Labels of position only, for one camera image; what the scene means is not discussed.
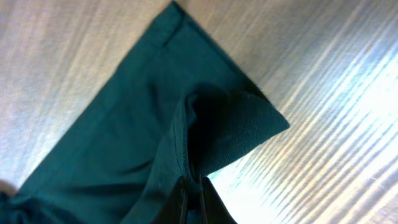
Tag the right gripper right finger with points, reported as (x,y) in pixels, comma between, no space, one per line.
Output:
(212,208)

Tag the black polo shirt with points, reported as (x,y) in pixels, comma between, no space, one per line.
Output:
(177,106)

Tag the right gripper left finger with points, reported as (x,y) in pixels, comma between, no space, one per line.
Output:
(174,210)

